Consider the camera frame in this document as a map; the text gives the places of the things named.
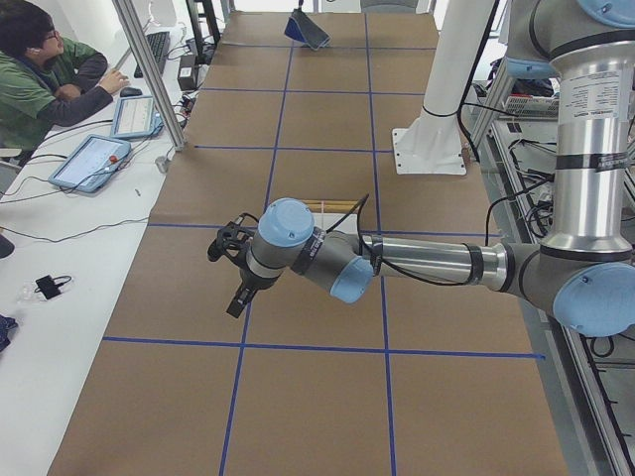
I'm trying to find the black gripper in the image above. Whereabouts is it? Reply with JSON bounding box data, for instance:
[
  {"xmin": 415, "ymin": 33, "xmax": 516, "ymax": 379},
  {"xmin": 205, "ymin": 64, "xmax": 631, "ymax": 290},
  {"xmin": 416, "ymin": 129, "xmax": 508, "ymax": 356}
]
[{"xmin": 226, "ymin": 268, "xmax": 279, "ymax": 317}]

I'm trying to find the grey blue towel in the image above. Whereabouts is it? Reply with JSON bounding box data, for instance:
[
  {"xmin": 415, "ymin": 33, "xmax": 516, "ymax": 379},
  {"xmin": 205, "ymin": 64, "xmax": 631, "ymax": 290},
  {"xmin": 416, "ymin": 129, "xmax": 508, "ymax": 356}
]
[{"xmin": 284, "ymin": 8, "xmax": 330, "ymax": 51}]

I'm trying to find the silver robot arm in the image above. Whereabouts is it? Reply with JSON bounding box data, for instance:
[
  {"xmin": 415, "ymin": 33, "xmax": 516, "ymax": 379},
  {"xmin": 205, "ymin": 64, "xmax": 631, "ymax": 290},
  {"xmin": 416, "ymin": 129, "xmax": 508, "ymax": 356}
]
[
  {"xmin": 207, "ymin": 1, "xmax": 634, "ymax": 337},
  {"xmin": 359, "ymin": 0, "xmax": 437, "ymax": 14}
]

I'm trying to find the wooden towel rack white base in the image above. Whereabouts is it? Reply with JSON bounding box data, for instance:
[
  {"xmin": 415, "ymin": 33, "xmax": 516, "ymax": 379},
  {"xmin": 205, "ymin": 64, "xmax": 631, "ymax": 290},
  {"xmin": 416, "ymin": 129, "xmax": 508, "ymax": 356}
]
[{"xmin": 302, "ymin": 199, "xmax": 359, "ymax": 214}]

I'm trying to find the small black adapter box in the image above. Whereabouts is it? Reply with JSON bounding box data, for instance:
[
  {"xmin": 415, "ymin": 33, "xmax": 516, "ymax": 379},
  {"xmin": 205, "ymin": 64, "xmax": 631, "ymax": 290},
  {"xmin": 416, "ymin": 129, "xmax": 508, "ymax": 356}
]
[{"xmin": 35, "ymin": 275, "xmax": 72, "ymax": 300}]

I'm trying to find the near teach pendant tablet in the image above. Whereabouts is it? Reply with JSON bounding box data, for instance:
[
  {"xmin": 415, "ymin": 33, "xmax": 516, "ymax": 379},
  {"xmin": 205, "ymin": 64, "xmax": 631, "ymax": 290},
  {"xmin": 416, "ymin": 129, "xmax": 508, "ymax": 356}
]
[{"xmin": 48, "ymin": 134, "xmax": 132, "ymax": 193}]

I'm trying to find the teach pendant tablet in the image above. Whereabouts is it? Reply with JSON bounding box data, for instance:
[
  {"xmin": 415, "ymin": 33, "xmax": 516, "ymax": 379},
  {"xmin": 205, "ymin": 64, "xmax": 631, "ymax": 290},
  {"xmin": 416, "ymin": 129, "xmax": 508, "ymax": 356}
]
[
  {"xmin": 110, "ymin": 95, "xmax": 163, "ymax": 139},
  {"xmin": 48, "ymin": 134, "xmax": 132, "ymax": 193}
]

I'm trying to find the far teach pendant tablet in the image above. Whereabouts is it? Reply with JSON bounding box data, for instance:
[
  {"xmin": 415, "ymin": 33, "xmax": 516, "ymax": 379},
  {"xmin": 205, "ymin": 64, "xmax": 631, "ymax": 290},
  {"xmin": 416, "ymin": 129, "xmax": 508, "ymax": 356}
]
[{"xmin": 110, "ymin": 95, "xmax": 163, "ymax": 139}]

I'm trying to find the black power box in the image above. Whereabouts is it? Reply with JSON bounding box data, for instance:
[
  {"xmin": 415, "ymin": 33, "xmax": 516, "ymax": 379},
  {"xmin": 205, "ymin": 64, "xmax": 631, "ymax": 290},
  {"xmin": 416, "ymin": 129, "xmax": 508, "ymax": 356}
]
[{"xmin": 177, "ymin": 55, "xmax": 199, "ymax": 91}]

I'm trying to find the black computer mouse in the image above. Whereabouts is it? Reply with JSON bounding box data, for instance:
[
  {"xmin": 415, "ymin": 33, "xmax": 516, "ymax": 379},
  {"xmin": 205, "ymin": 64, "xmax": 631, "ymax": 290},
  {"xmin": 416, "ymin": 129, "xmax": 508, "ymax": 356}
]
[{"xmin": 119, "ymin": 86, "xmax": 143, "ymax": 97}]

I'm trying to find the black keyboard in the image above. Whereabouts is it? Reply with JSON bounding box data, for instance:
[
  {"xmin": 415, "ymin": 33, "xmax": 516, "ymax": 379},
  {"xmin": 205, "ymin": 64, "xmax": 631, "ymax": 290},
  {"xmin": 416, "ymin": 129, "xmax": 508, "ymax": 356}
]
[{"xmin": 146, "ymin": 31, "xmax": 171, "ymax": 74}]

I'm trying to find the person in green shirt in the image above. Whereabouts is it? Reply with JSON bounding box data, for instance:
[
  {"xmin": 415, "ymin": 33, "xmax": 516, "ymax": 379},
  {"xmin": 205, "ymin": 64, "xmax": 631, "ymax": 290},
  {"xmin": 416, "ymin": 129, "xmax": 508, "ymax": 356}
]
[{"xmin": 1, "ymin": 1, "xmax": 129, "ymax": 166}]

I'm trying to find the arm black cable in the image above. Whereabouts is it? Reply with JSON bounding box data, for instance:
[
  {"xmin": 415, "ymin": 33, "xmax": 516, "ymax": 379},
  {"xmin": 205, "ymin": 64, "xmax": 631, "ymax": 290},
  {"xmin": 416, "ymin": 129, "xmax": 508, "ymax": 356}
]
[{"xmin": 321, "ymin": 192, "xmax": 557, "ymax": 287}]

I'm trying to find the white central pedestal column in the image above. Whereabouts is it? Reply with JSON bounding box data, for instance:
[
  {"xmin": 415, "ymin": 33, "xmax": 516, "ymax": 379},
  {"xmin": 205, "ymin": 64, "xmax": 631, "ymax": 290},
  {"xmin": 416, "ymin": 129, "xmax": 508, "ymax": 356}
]
[{"xmin": 392, "ymin": 0, "xmax": 497, "ymax": 176}]

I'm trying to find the aluminium frame post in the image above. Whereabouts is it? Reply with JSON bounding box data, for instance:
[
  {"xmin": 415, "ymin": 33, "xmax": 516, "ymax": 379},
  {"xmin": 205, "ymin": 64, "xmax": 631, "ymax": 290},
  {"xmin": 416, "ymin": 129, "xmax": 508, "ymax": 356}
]
[{"xmin": 112, "ymin": 0, "xmax": 186, "ymax": 152}]

